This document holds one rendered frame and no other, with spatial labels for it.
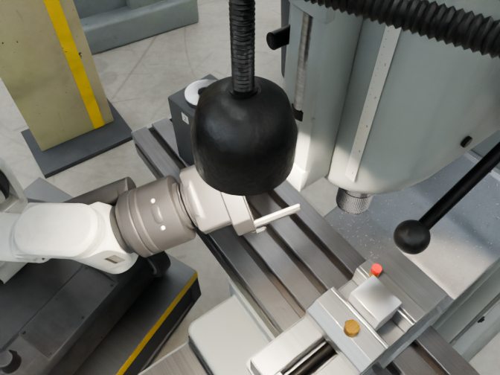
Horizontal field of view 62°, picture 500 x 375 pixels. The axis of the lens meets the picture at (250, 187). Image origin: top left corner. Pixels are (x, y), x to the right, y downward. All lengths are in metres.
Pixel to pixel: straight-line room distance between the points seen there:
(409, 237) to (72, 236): 0.36
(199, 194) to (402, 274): 0.45
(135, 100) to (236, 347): 2.04
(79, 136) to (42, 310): 1.41
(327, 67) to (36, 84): 2.04
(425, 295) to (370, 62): 0.55
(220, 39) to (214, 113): 2.93
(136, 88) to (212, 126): 2.56
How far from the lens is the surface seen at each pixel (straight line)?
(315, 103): 0.34
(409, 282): 0.81
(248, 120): 0.25
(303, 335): 0.73
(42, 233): 0.55
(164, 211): 0.50
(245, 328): 0.92
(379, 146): 0.37
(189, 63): 2.95
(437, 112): 0.34
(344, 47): 0.33
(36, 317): 1.29
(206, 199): 0.51
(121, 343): 1.39
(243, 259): 0.86
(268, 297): 0.82
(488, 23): 0.19
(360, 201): 0.56
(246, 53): 0.24
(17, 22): 2.14
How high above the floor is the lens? 1.67
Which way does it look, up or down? 51 degrees down
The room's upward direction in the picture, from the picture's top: straight up
